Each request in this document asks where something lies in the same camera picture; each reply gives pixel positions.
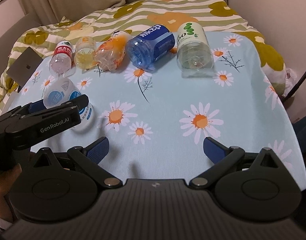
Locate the white blue label bottle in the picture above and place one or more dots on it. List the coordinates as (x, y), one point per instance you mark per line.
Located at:
(64, 90)

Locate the green striped floral duvet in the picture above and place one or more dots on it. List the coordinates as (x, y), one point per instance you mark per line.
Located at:
(212, 15)

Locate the green white label bottle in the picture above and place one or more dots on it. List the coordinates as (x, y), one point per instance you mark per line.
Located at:
(194, 57)

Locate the person's left hand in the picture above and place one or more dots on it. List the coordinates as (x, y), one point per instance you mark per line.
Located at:
(7, 179)

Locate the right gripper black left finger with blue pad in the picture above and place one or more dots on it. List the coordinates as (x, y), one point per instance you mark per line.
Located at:
(87, 159)

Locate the light blue daisy cloth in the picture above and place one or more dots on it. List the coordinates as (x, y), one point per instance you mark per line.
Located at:
(156, 121)

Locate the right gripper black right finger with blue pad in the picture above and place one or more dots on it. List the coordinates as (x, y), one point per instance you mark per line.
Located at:
(224, 160)

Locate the yellow drink bottle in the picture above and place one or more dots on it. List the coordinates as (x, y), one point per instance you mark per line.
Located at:
(85, 52)

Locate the grey laptop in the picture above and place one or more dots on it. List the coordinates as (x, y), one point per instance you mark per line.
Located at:
(24, 66)

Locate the red label water bottle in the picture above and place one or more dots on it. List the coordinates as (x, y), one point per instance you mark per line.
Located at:
(61, 64)

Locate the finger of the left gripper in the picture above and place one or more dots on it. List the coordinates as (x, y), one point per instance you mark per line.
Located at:
(80, 102)
(36, 106)

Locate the orange label crumpled bottle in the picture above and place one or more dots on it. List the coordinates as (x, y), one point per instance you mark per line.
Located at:
(110, 54)

